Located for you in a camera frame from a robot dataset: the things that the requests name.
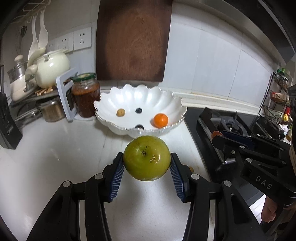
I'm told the person's right hand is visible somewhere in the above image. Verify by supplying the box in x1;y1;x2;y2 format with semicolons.
261;197;278;222

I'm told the steel pan lid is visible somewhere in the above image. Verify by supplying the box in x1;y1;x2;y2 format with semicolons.
13;108;42;126

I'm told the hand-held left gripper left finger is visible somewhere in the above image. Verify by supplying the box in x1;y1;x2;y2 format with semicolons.
26;152;126;241

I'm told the steel pot with lid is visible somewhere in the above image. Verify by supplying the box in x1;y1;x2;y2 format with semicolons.
7;55;28;82

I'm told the white corner shelf rack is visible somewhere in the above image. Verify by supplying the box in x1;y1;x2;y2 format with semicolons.
9;67;78;122

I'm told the glass jar of sauce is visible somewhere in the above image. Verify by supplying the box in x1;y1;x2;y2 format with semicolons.
71;73;101;118

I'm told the black burner grate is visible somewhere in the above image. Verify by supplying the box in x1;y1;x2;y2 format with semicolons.
251;115;285;140
196;108;253;154

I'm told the green apple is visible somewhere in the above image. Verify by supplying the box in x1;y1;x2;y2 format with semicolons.
123;136;172;182

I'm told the black wire spice rack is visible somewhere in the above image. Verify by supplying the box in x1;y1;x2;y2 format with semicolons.
258;71;292;121

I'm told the white scalloped bowl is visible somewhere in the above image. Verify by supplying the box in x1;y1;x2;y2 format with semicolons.
93;84;188;138

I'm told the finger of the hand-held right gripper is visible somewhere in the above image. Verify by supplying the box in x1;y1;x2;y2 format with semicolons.
222;130;289;154
212;136;286;168

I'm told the black range hood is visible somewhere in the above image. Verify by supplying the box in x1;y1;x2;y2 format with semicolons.
240;0;296;70

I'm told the cream ceramic pot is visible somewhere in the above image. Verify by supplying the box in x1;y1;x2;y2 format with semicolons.
25;48;71;89

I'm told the low steel pot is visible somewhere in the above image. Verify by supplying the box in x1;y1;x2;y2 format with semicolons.
37;97;66;123

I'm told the wooden trivet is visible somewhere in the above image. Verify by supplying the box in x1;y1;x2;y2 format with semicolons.
34;86;59;96

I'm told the brown wooden cutting board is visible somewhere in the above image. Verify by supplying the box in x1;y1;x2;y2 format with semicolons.
96;0;173;82

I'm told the orange tangerine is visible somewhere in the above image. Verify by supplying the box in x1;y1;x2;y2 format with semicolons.
153;113;169;128

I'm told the black knife block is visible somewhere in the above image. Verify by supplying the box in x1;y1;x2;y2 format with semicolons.
0;91;23;150

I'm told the black gas stove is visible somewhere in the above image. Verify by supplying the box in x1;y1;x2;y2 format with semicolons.
185;106;296;202

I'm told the white enamel pot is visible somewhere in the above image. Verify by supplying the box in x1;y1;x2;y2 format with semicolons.
9;74;36;102

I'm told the white wire hanging rack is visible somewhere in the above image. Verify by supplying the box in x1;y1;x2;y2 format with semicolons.
10;0;52;24

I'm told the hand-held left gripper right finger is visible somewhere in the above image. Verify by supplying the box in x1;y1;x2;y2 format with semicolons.
169;152;262;241

